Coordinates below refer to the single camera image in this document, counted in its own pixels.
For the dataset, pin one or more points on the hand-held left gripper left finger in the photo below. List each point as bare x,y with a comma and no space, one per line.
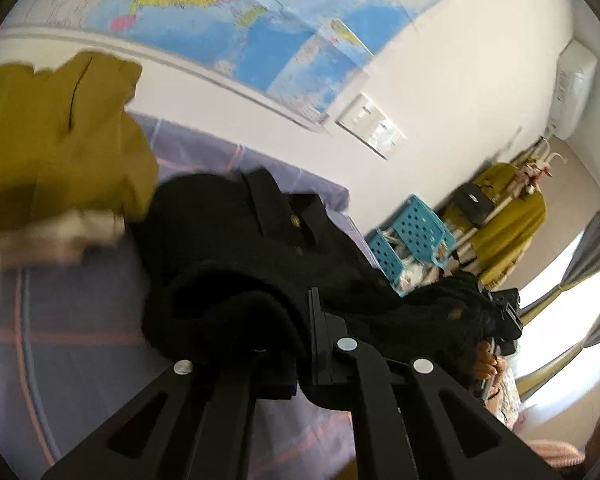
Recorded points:
275,375

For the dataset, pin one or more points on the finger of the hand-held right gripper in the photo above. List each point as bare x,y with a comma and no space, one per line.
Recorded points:
502,302

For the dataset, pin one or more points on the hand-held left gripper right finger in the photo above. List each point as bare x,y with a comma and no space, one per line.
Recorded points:
330,355

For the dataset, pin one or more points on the black coat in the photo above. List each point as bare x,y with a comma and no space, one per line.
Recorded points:
240,270

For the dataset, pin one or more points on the person's right hand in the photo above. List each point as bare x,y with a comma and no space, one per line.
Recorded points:
485,367

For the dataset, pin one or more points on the hanging mustard garment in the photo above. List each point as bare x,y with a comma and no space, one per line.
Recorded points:
510,240

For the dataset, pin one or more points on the crumpled white plastic bag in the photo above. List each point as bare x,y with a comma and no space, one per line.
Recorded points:
412,275

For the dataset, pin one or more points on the black handbag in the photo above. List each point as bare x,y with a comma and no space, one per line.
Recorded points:
472,205

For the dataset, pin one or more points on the teal perforated plastic basket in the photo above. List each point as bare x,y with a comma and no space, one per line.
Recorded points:
422,225
382,257

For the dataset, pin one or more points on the beige plush toy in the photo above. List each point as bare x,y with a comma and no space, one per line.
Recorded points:
532,172

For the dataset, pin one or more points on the purple plaid bed sheet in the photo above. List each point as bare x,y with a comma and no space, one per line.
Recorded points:
55,360

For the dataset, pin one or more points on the white air conditioner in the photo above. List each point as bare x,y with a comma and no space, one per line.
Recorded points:
572,90

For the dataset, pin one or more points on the folded pink garment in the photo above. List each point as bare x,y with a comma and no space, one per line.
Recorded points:
20,257

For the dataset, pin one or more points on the folded mustard garment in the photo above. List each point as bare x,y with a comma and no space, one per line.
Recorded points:
55,150

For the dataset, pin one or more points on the white wall switch plate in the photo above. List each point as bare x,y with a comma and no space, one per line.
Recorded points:
396,146

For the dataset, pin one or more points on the white wall socket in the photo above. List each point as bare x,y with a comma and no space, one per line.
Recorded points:
380,132
356,112

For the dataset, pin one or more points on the colourful wall map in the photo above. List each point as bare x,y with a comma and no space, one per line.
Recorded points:
230,10

